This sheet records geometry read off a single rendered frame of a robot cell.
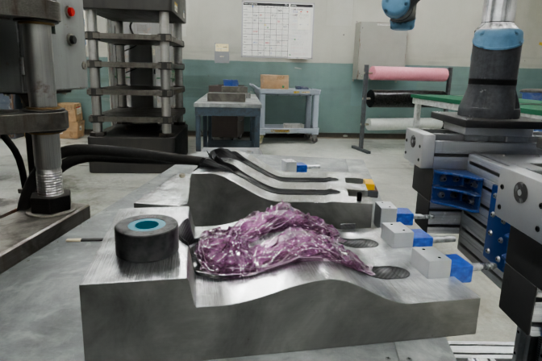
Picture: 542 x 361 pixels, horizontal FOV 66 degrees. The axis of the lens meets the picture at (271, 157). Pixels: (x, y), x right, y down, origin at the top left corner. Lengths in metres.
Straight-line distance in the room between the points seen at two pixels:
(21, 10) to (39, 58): 0.11
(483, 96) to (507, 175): 0.45
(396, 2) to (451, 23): 6.86
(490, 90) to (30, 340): 1.10
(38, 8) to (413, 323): 0.95
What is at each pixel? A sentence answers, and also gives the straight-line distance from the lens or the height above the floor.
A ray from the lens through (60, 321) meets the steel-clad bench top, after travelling 0.68.
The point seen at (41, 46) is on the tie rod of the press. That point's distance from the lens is 1.11.
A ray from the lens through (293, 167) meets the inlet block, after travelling 1.38.
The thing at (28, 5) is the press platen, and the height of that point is 1.27.
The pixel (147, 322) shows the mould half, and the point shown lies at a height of 0.86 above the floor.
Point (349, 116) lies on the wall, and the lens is 7.52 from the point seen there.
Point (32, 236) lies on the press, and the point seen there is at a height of 0.78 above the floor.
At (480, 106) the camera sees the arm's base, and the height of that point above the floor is 1.07.
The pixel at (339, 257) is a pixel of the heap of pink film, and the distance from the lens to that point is 0.61.
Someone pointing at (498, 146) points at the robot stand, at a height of 0.97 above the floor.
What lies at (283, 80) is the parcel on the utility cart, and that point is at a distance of 6.70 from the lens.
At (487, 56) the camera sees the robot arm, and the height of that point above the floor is 1.19.
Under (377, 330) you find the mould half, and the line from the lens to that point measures 0.60.
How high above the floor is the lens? 1.14
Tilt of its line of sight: 12 degrees down
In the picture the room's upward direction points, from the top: 2 degrees clockwise
